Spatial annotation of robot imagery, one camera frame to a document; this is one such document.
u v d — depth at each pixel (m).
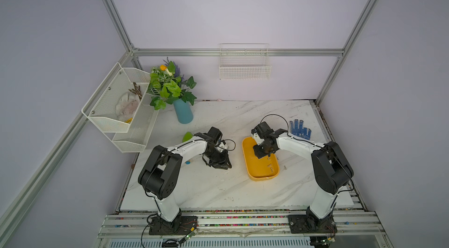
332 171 0.48
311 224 0.65
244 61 0.96
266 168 0.90
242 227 0.73
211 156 0.77
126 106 0.78
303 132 1.04
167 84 0.78
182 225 0.73
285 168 0.91
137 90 0.82
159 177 0.47
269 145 0.70
